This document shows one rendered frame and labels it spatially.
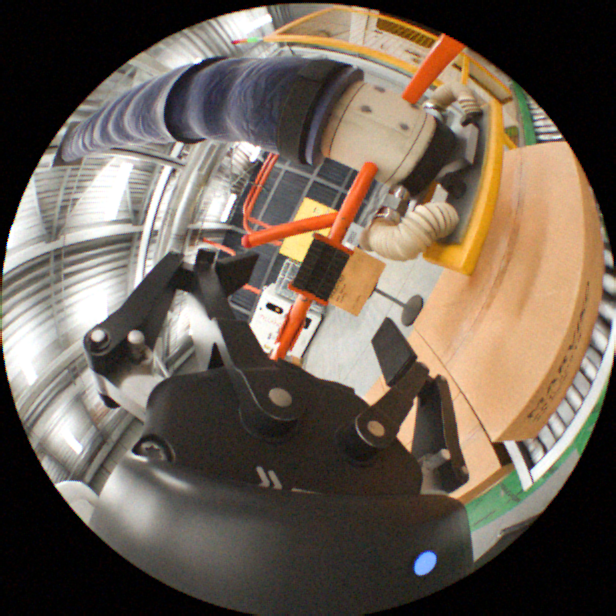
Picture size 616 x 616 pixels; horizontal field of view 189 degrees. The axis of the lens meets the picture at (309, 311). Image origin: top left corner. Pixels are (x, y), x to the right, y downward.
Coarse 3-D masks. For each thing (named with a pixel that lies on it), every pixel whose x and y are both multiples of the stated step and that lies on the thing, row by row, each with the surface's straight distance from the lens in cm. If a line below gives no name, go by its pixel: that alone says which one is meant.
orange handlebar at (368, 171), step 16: (432, 48) 27; (448, 48) 26; (432, 64) 27; (448, 64) 27; (416, 80) 30; (432, 80) 29; (416, 96) 32; (368, 176) 30; (352, 192) 30; (352, 208) 29; (336, 224) 29; (336, 240) 28; (304, 304) 30; (288, 320) 32; (304, 320) 33; (288, 336) 32
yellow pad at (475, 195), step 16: (496, 112) 39; (480, 128) 36; (496, 128) 34; (480, 144) 33; (496, 144) 31; (480, 160) 30; (496, 160) 29; (448, 176) 27; (464, 176) 30; (480, 176) 27; (496, 176) 27; (448, 192) 28; (464, 192) 28; (480, 192) 26; (496, 192) 26; (464, 208) 26; (480, 208) 24; (464, 224) 24; (480, 224) 23; (448, 240) 25; (464, 240) 23; (480, 240) 23; (432, 256) 27; (448, 256) 24; (464, 256) 22; (464, 272) 22
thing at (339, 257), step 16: (320, 240) 27; (304, 256) 27; (320, 256) 27; (336, 256) 27; (304, 272) 27; (320, 272) 28; (336, 272) 27; (288, 288) 29; (304, 288) 28; (320, 288) 27
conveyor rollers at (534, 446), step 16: (528, 96) 205; (544, 112) 177; (544, 128) 155; (592, 192) 107; (608, 240) 93; (608, 256) 88; (608, 288) 83; (608, 304) 80; (608, 320) 79; (592, 336) 75; (592, 368) 73; (576, 400) 71; (560, 416) 73; (560, 432) 71; (528, 448) 73
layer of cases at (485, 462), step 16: (416, 336) 128; (416, 352) 122; (432, 352) 111; (432, 368) 107; (384, 384) 137; (368, 400) 147; (416, 400) 108; (464, 400) 88; (464, 416) 86; (400, 432) 110; (464, 432) 85; (480, 432) 81; (464, 448) 83; (480, 448) 80; (496, 448) 81; (480, 464) 79; (496, 464) 76; (512, 464) 97; (480, 480) 79; (496, 480) 112; (464, 496) 91
